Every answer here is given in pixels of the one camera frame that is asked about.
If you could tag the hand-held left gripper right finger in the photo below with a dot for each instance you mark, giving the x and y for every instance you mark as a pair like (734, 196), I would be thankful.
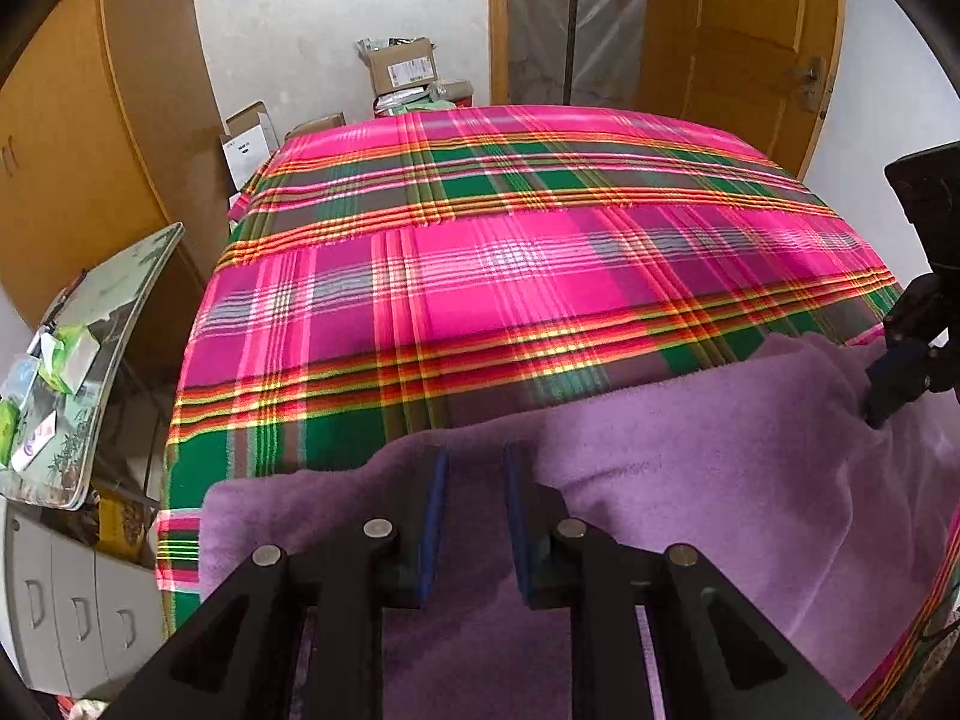
(517, 532)

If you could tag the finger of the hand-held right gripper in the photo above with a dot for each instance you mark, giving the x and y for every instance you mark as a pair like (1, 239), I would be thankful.
(883, 384)

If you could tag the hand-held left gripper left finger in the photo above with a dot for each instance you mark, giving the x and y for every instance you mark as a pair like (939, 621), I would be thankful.
(433, 532)

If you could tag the purple fleece towel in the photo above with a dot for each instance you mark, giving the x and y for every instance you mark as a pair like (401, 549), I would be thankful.
(712, 480)

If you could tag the wooden door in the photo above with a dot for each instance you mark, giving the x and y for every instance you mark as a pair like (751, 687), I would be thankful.
(735, 37)

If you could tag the pink green plaid blanket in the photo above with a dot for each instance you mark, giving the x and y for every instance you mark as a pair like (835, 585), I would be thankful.
(487, 255)

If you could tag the yellow patterned box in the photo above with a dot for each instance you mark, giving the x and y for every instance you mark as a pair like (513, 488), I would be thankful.
(120, 529)

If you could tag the white drawer cabinet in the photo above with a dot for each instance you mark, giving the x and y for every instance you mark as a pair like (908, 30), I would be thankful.
(75, 615)

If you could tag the grey plastic door curtain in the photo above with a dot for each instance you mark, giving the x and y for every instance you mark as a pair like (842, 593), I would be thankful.
(600, 30)

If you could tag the glass top side table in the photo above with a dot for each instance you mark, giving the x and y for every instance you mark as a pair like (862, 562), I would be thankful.
(112, 292)

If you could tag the green tissue packet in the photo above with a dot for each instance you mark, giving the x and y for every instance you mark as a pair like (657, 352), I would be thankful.
(6, 431)
(71, 356)

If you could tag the white purple packet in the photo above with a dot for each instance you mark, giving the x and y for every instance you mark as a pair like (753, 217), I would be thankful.
(34, 442)

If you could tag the open white box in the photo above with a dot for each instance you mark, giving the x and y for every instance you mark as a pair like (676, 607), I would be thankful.
(244, 154)

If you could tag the labelled cardboard box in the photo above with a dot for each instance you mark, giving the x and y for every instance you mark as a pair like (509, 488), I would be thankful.
(401, 71)

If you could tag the wooden wardrobe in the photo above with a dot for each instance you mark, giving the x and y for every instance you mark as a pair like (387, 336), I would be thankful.
(90, 127)

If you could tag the wooden door frame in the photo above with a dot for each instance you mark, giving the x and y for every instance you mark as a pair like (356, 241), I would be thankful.
(499, 15)

